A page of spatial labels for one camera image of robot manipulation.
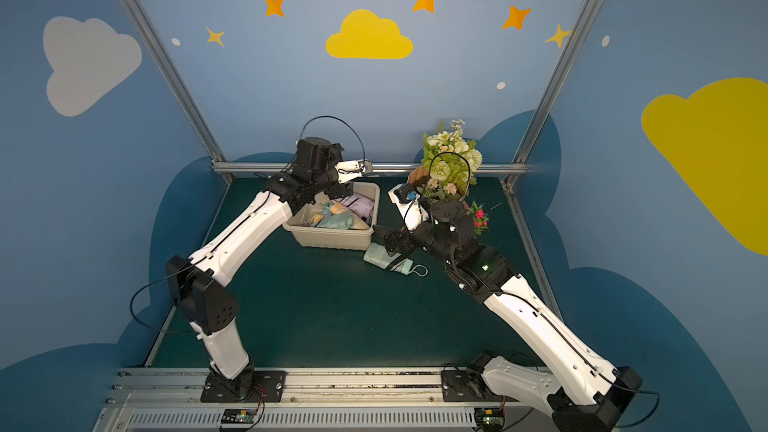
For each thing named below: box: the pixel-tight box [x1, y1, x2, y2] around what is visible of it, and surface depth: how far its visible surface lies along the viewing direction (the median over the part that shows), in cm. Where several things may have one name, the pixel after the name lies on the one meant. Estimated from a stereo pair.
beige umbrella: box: [330, 201, 347, 215], surface depth 99 cm
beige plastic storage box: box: [282, 182, 381, 251], surface depth 96 cm
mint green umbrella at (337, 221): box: [315, 212, 355, 230], surface depth 92 cm
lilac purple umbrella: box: [335, 193, 375, 223], surface depth 100 cm
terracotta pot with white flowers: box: [407, 119, 483, 203], surface depth 90 cm
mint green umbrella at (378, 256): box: [363, 242, 429, 277], surface depth 98 cm
